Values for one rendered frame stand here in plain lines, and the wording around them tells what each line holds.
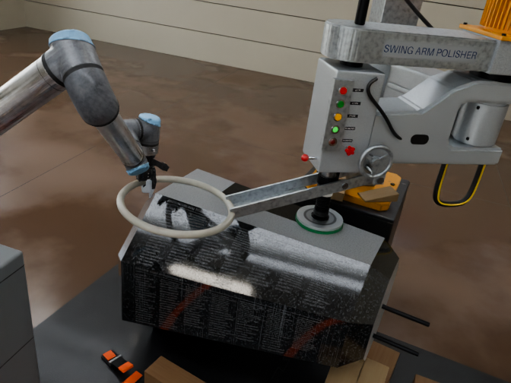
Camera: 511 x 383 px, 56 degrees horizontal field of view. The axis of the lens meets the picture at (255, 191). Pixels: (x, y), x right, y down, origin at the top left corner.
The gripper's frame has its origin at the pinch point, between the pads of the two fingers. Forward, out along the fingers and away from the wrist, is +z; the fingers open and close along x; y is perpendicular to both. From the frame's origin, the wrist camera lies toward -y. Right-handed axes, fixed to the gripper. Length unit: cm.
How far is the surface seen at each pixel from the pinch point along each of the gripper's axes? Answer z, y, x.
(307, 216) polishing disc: -3, -51, 52
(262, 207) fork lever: -11, -27, 46
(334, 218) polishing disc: -4, -61, 60
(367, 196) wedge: 4, -112, 45
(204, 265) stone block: 19.2, -8.1, 37.0
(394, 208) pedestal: 8, -124, 56
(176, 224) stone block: 11.3, -7.7, 14.1
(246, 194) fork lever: -10.0, -28.6, 33.7
